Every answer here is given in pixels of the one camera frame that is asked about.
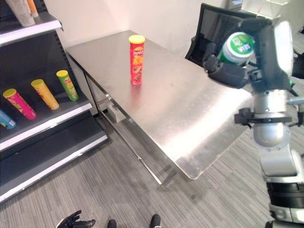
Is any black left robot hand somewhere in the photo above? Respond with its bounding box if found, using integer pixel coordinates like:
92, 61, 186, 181
56, 209, 96, 228

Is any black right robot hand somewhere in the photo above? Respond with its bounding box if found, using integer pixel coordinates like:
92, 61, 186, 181
203, 17, 295, 93

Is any black mesh office chair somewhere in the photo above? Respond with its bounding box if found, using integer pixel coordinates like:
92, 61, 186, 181
184, 2, 258, 68

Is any grey box on desk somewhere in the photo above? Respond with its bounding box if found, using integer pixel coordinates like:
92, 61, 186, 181
228, 0, 243, 10

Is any dark right robot foot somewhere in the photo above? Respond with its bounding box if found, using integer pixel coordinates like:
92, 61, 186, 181
150, 214, 162, 228

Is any stainless steel table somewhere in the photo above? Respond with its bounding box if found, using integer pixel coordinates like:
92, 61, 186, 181
65, 29, 252, 191

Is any grey box under table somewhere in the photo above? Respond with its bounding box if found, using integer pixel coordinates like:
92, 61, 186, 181
106, 101, 126, 124

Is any blue chip can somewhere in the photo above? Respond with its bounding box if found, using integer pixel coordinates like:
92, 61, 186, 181
0, 109, 17, 130

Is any red chip can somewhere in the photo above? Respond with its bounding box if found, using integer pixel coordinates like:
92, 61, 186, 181
128, 34, 146, 86

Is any pink chip can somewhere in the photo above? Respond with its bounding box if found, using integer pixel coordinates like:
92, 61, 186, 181
2, 88, 38, 120

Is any yellow orange chip can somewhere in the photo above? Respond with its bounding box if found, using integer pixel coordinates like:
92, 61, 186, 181
30, 78, 60, 111

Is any lime green chip can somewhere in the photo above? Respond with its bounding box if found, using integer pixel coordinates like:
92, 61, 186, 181
56, 69, 80, 102

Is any black store shelf unit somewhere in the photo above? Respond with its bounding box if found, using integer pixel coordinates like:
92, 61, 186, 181
0, 0, 110, 204

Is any grey white wrapped roll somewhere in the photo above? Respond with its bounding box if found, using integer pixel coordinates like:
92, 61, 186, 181
4, 0, 36, 27

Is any orange tube package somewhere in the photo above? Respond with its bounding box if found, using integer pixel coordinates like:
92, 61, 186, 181
26, 0, 39, 18

